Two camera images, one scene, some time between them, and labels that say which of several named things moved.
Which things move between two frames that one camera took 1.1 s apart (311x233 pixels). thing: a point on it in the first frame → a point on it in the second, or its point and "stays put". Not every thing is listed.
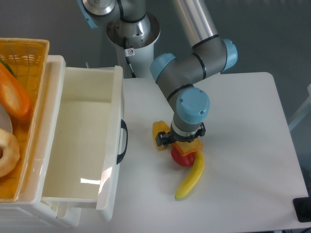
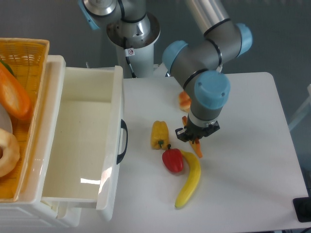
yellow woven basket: [27, 58] stays put
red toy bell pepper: [186, 160] → [173, 159]
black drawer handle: [120, 157] stays put
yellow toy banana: [200, 163] → [188, 193]
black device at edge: [302, 208] stays put
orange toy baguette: [12, 96] stays put
